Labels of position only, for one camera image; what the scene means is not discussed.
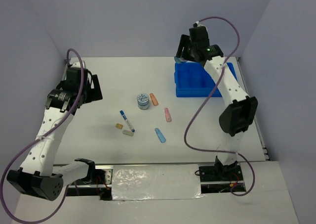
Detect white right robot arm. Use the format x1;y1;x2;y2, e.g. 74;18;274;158
175;23;258;180

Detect aluminium table edge rail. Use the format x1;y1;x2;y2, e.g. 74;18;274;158
236;57;271;161

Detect yellow eraser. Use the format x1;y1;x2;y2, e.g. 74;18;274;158
116;123;123;129

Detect blue cleaning gel jar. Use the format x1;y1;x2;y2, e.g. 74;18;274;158
137;93;150;110

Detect pink translucent case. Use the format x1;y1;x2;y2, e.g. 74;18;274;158
164;108;172;122

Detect grey white eraser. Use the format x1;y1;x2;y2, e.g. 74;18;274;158
122;130;134;136

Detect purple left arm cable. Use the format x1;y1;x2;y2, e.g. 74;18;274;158
0;48;87;222

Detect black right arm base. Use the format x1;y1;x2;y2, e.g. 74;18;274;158
195;157;243;182

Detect blue plastic sorting bin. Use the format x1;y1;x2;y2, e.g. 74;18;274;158
173;62;237;98

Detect silver foil sheet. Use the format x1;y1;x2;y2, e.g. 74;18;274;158
112;164;203;201

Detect blue whiteboard marker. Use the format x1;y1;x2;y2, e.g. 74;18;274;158
120;110;135;133

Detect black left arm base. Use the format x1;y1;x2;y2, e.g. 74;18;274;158
66;165;114;201

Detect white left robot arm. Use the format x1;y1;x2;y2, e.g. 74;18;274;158
6;67;103;201

